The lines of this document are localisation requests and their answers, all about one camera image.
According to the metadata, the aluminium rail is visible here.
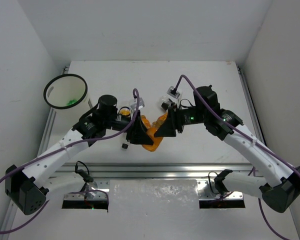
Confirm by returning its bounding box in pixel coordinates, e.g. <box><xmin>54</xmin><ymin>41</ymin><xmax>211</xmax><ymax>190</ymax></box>
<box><xmin>0</xmin><ymin>108</ymin><xmax>56</xmax><ymax>231</ymax></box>
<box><xmin>236</xmin><ymin>65</ymin><xmax>267</xmax><ymax>147</ymax></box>
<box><xmin>49</xmin><ymin>162</ymin><xmax>253</xmax><ymax>180</ymax></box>

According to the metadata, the orange juice bottle floral label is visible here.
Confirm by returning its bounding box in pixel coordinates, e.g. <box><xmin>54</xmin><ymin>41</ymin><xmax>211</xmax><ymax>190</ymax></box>
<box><xmin>152</xmin><ymin>112</ymin><xmax>168</xmax><ymax>129</ymax></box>

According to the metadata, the purple cable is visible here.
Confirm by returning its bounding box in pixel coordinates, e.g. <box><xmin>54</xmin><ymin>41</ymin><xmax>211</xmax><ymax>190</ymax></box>
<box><xmin>0</xmin><ymin>88</ymin><xmax>141</xmax><ymax>235</ymax></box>
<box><xmin>174</xmin><ymin>74</ymin><xmax>300</xmax><ymax>240</ymax></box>

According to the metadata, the white bin with black rim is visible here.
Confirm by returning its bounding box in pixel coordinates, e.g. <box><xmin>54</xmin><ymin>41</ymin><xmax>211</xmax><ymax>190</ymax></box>
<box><xmin>43</xmin><ymin>73</ymin><xmax>93</xmax><ymax>111</ymax></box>

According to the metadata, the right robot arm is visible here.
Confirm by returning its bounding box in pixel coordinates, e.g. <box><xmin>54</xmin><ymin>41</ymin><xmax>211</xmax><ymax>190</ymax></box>
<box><xmin>154</xmin><ymin>86</ymin><xmax>300</xmax><ymax>213</ymax></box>

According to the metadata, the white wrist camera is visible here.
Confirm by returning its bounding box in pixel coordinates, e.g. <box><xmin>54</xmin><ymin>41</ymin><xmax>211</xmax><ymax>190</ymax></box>
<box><xmin>166</xmin><ymin>86</ymin><xmax>183</xmax><ymax>103</ymax></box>
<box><xmin>129</xmin><ymin>97</ymin><xmax>145</xmax><ymax>112</ymax></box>

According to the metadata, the clear bottle yellow label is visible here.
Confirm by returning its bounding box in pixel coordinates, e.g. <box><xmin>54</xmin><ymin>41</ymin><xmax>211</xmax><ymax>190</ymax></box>
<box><xmin>118</xmin><ymin>106</ymin><xmax>131</xmax><ymax>118</ymax></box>

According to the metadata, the clear bottle black label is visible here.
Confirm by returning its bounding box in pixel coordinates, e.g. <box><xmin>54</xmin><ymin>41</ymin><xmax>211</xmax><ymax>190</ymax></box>
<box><xmin>159</xmin><ymin>96</ymin><xmax>177</xmax><ymax>112</ymax></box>
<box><xmin>121</xmin><ymin>143</ymin><xmax>129</xmax><ymax>150</ymax></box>

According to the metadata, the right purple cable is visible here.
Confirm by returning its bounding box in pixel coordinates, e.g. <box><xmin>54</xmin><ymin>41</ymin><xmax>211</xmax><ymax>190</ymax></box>
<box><xmin>174</xmin><ymin>74</ymin><xmax>300</xmax><ymax>240</ymax></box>

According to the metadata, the aluminium front rail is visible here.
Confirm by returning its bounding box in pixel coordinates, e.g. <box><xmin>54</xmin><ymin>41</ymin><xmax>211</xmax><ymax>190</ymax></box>
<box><xmin>49</xmin><ymin>162</ymin><xmax>253</xmax><ymax>180</ymax></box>

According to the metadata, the clear bottle black label front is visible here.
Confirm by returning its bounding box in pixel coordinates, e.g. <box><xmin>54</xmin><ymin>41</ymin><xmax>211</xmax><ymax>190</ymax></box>
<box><xmin>121</xmin><ymin>143</ymin><xmax>129</xmax><ymax>150</ymax></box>

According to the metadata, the aluminium left side rail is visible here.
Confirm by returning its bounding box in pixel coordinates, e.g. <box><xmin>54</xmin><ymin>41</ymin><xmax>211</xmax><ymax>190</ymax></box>
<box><xmin>0</xmin><ymin>108</ymin><xmax>56</xmax><ymax>231</ymax></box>

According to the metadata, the orange juice bottle barcode label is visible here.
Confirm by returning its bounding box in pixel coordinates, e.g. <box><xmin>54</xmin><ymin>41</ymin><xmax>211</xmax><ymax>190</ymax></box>
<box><xmin>140</xmin><ymin>115</ymin><xmax>152</xmax><ymax>130</ymax></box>

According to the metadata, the black base cable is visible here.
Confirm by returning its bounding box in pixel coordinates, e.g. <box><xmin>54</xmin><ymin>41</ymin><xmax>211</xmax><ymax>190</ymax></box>
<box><xmin>206</xmin><ymin>170</ymin><xmax>223</xmax><ymax>198</ymax></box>
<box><xmin>74</xmin><ymin>161</ymin><xmax>95</xmax><ymax>186</ymax></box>

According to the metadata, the green plastic bottle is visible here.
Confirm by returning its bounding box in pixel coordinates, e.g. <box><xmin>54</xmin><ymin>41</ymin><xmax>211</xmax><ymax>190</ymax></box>
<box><xmin>66</xmin><ymin>99</ymin><xmax>77</xmax><ymax>106</ymax></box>

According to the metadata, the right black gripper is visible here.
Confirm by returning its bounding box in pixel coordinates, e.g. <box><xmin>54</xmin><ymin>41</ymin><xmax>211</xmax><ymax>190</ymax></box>
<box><xmin>154</xmin><ymin>101</ymin><xmax>207</xmax><ymax>136</ymax></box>

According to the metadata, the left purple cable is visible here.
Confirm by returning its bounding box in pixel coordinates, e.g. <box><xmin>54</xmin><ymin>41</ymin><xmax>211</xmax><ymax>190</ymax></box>
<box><xmin>0</xmin><ymin>88</ymin><xmax>141</xmax><ymax>235</ymax></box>

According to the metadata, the aluminium right side rail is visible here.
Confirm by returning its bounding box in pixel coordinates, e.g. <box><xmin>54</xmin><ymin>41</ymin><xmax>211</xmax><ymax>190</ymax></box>
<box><xmin>236</xmin><ymin>65</ymin><xmax>267</xmax><ymax>147</ymax></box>

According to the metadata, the orange juice bottle front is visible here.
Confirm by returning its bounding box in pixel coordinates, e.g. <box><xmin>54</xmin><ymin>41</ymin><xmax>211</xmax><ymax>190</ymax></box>
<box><xmin>142</xmin><ymin>127</ymin><xmax>164</xmax><ymax>152</ymax></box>

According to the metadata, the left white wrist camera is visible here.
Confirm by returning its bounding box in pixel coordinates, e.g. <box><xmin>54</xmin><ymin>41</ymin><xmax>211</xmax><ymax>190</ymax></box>
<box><xmin>129</xmin><ymin>97</ymin><xmax>145</xmax><ymax>112</ymax></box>

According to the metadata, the right black base cable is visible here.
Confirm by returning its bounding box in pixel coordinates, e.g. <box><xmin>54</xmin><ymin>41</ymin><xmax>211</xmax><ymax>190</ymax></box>
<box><xmin>206</xmin><ymin>170</ymin><xmax>223</xmax><ymax>198</ymax></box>

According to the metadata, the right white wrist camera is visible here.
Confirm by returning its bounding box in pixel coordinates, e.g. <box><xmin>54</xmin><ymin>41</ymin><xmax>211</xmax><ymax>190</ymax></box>
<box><xmin>166</xmin><ymin>86</ymin><xmax>183</xmax><ymax>103</ymax></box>

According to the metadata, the left black base cable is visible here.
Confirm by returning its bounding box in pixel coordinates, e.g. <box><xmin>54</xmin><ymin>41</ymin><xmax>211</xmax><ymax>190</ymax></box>
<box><xmin>74</xmin><ymin>161</ymin><xmax>95</xmax><ymax>186</ymax></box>

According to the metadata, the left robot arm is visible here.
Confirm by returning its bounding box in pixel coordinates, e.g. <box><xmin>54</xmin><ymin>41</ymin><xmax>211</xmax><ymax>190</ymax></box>
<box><xmin>4</xmin><ymin>94</ymin><xmax>153</xmax><ymax>216</ymax></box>

